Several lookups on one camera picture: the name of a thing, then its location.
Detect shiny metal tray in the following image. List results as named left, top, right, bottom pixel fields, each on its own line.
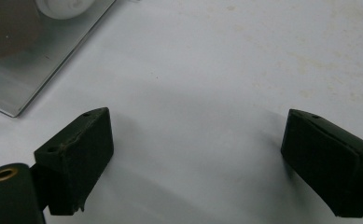
left=0, top=0, right=118, bottom=119

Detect white round object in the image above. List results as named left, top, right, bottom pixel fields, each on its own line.
left=35, top=0, right=93, bottom=21

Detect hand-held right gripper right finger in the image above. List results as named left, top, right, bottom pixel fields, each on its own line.
left=280, top=108, right=363, bottom=218

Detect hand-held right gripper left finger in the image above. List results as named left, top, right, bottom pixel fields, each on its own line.
left=30, top=106, right=115, bottom=217

